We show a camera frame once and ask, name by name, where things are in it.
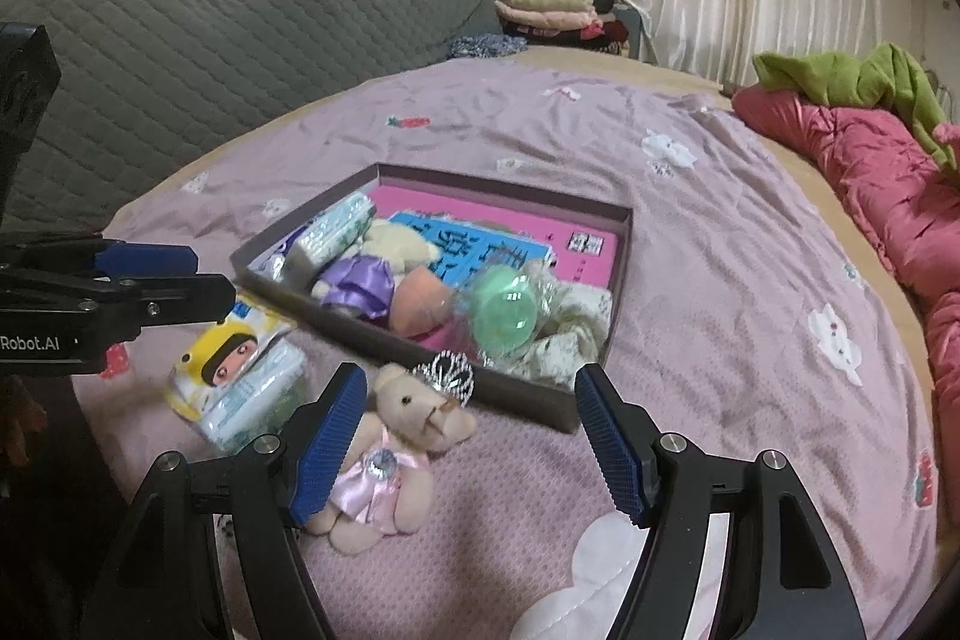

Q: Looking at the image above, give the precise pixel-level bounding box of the beige bear with tiara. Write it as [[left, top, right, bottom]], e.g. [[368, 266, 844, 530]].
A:
[[306, 351, 478, 555]]

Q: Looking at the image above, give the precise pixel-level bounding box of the yellow cartoon snack packet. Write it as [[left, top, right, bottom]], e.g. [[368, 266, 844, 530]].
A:
[[164, 296, 293, 422]]

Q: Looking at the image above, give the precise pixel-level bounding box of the green tissue pack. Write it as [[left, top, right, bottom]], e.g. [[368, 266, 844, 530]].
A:
[[281, 191, 376, 287], [197, 339, 309, 455]]

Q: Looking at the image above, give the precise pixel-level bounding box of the floral white scrunchie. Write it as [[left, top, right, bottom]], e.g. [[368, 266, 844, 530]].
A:
[[488, 281, 612, 392]]

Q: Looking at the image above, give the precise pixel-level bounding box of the peach plush bun toy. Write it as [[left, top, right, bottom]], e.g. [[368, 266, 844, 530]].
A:
[[387, 268, 454, 338]]

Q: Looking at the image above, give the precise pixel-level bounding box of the cream bear purple dress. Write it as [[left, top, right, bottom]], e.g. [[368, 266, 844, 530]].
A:
[[311, 220, 441, 321]]

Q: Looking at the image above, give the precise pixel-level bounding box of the green plush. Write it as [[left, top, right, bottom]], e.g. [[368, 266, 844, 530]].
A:
[[464, 259, 556, 362]]

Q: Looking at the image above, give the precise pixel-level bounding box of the purple cartoon snack packet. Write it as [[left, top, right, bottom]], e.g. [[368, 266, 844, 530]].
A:
[[247, 229, 301, 283]]

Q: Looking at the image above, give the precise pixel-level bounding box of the hand with red nails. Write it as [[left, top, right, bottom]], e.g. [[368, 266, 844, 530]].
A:
[[0, 377, 47, 468]]

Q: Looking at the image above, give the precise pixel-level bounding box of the shallow purple cardboard box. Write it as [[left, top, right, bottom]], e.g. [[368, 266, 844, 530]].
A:
[[227, 161, 637, 435]]

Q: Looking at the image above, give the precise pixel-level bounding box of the grey quilted headboard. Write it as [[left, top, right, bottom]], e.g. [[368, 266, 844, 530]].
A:
[[2, 0, 500, 230]]

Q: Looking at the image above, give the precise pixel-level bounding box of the pink and blue book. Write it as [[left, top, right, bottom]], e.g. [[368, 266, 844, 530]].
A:
[[370, 181, 620, 287]]

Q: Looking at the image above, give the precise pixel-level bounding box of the pink quilted comforter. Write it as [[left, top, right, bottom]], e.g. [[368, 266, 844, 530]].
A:
[[730, 88, 960, 431]]

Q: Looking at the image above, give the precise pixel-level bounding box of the blue patterned cloth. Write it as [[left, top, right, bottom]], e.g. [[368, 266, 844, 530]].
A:
[[448, 34, 527, 60]]

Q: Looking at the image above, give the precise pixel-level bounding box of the stack of folded clothes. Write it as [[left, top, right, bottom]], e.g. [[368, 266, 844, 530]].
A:
[[494, 0, 631, 50]]

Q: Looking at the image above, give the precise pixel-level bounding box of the green blanket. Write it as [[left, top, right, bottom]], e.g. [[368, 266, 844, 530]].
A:
[[752, 42, 958, 175]]

